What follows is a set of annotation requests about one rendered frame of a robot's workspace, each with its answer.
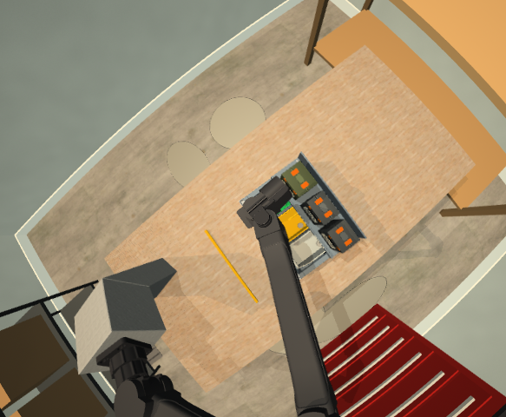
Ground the yellow open bin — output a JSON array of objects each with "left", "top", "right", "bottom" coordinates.
[{"left": 279, "top": 207, "right": 308, "bottom": 241}]

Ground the grey metal shelf rack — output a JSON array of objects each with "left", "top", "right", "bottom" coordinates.
[{"left": 239, "top": 152, "right": 367, "bottom": 279}]

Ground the dark green case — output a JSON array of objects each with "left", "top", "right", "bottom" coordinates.
[{"left": 280, "top": 161, "right": 318, "bottom": 200}]

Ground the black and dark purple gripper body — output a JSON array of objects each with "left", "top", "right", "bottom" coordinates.
[{"left": 236, "top": 208, "right": 253, "bottom": 228}]

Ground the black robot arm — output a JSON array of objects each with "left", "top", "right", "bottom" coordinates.
[{"left": 96, "top": 176, "right": 340, "bottom": 417}]

